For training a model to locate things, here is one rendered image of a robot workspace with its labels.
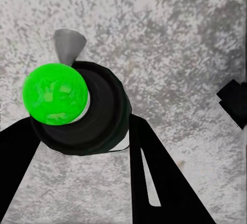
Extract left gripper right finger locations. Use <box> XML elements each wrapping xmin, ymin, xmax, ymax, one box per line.
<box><xmin>129</xmin><ymin>113</ymin><xmax>216</xmax><ymax>224</ymax></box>

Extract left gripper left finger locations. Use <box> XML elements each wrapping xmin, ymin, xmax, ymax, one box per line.
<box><xmin>0</xmin><ymin>117</ymin><xmax>41</xmax><ymax>224</ymax></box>

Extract insectifuge atomizer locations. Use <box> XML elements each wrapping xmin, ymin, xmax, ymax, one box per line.
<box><xmin>22</xmin><ymin>28</ymin><xmax>133</xmax><ymax>156</ymax></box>

